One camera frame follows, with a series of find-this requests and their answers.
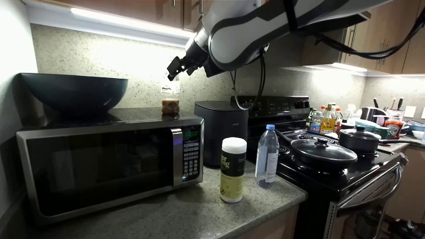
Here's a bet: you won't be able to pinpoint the range hood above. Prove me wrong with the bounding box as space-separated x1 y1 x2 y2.
265 12 370 67

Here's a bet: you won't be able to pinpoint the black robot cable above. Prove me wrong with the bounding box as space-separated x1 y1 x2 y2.
228 0 425 112

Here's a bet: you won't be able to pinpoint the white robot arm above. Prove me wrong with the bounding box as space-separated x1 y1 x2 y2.
167 0 423 81

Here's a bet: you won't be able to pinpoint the black pan with glass lid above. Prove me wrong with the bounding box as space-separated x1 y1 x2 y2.
277 133 357 172

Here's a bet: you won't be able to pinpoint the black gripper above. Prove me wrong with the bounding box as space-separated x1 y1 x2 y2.
167 54 204 81

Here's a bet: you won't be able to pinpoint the white yellow canister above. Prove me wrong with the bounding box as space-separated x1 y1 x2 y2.
220 137 247 204

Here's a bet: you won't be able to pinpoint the black electric stove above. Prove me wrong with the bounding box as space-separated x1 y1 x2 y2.
231 96 406 239

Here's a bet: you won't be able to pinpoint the clear plastic bottle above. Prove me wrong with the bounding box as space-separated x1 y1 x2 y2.
255 124 279 189

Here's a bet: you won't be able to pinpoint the stainless steel microwave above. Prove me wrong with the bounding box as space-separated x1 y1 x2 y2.
16 108 204 225

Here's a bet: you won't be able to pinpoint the small black pot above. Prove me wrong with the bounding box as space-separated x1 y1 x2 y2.
338 128 381 154

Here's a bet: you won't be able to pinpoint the black air fryer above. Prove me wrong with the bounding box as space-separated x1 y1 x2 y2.
194 101 248 169

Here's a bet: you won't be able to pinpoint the wooden upper cabinets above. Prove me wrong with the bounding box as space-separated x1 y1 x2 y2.
44 0 425 76

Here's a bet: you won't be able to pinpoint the yellow oil bottle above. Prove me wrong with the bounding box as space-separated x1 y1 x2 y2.
320 104 336 135

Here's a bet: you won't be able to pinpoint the bottle with brown liquid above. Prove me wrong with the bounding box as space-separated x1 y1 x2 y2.
160 76 180 117

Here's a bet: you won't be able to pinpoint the dark blue bowl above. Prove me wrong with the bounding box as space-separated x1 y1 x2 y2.
20 73 127 117

